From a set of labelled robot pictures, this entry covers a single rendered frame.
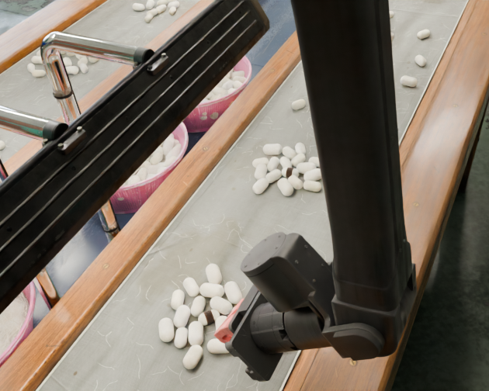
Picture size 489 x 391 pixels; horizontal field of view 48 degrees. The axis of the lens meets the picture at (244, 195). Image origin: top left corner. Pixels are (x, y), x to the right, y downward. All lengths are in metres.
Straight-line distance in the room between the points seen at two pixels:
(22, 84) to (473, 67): 1.04
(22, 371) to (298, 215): 0.48
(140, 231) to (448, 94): 0.68
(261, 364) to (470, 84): 0.81
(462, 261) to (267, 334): 1.35
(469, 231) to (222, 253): 1.25
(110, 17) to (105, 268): 0.96
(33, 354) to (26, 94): 0.75
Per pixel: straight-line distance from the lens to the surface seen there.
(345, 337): 0.51
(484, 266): 1.92
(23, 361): 0.84
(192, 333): 0.79
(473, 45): 1.40
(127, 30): 1.60
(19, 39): 1.63
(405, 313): 0.53
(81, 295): 0.87
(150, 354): 0.81
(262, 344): 0.63
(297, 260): 0.53
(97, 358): 0.83
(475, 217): 2.06
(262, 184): 0.98
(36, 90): 1.42
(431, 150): 1.06
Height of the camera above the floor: 1.42
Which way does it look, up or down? 43 degrees down
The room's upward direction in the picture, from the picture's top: 6 degrees counter-clockwise
